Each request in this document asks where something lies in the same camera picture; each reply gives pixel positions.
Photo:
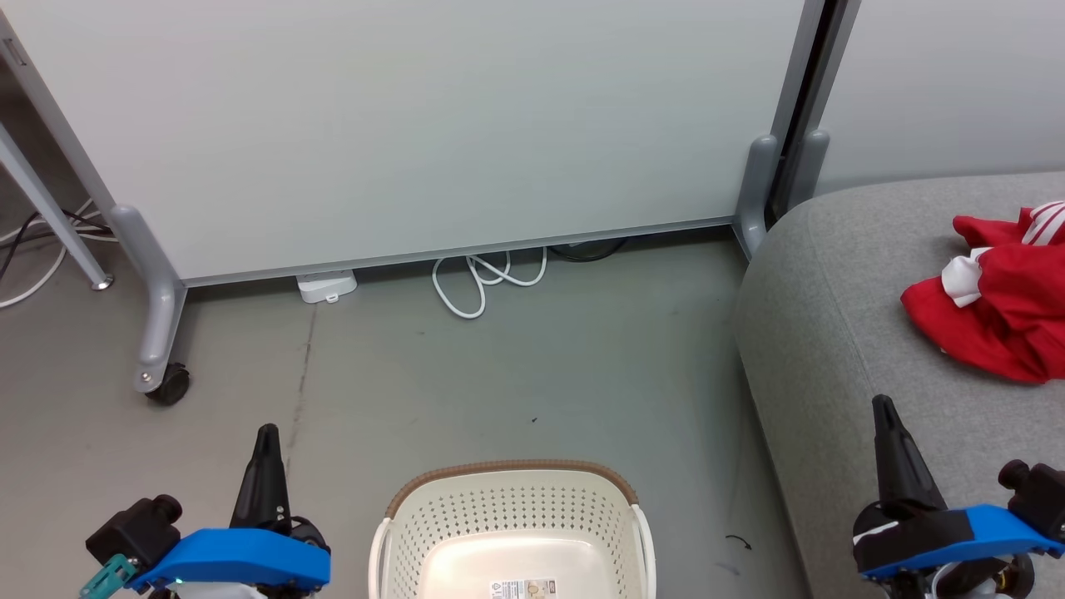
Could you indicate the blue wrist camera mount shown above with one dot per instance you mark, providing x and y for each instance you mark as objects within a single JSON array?
[
  {"x": 978, "y": 537},
  {"x": 241, "y": 559}
]

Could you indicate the white power adapter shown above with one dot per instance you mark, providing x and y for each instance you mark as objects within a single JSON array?
[{"x": 327, "y": 285}]

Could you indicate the small black floor scrap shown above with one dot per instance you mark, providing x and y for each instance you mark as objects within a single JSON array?
[{"x": 739, "y": 541}]

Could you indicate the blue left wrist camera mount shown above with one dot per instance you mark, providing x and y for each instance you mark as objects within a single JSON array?
[{"x": 241, "y": 559}]

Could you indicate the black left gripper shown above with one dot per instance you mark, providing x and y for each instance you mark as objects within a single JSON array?
[{"x": 137, "y": 528}]

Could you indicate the grey metal table leg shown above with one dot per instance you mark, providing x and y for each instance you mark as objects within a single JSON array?
[{"x": 50, "y": 216}]

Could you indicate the black caster wheel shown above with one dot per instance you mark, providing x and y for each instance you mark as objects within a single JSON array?
[{"x": 170, "y": 384}]

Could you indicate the red garment wide white band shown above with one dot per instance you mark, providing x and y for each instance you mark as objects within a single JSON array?
[{"x": 998, "y": 324}]

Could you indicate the grey partition foot with caster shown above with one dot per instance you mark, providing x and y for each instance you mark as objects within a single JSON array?
[{"x": 154, "y": 299}]

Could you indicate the large white partition panel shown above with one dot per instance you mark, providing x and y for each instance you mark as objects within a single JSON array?
[{"x": 416, "y": 125}]

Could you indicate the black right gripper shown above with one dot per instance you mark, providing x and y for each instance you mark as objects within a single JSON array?
[{"x": 1040, "y": 495}]

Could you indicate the grey fabric sofa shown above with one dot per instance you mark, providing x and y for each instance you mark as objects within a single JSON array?
[{"x": 874, "y": 358}]

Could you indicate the cream perforated laundry basket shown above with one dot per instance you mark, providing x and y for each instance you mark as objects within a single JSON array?
[{"x": 516, "y": 524}]

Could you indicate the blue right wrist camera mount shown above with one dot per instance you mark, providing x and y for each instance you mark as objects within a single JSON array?
[{"x": 978, "y": 537}]

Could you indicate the white basket label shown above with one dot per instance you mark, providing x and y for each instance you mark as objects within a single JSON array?
[{"x": 522, "y": 590}]

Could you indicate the narrow white partition panel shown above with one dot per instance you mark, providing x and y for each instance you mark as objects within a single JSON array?
[{"x": 948, "y": 83}]

